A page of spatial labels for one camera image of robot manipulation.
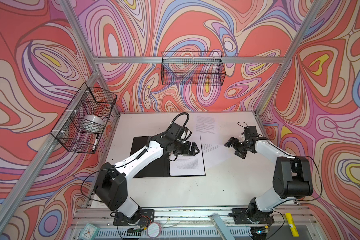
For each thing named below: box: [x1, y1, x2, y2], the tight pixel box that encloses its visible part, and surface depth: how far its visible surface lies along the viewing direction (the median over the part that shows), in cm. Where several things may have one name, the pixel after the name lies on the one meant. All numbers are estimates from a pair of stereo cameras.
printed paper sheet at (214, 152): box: [200, 134, 233, 169], surface depth 99 cm
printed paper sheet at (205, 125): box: [195, 116, 216, 134], surface depth 113 cm
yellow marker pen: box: [285, 212, 300, 237], surface depth 71 cm
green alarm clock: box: [79, 223, 100, 240], surface depth 70 cm
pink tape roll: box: [147, 222, 162, 239], surface depth 67 cm
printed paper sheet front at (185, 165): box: [169, 136, 205, 176], surface depth 93 cm
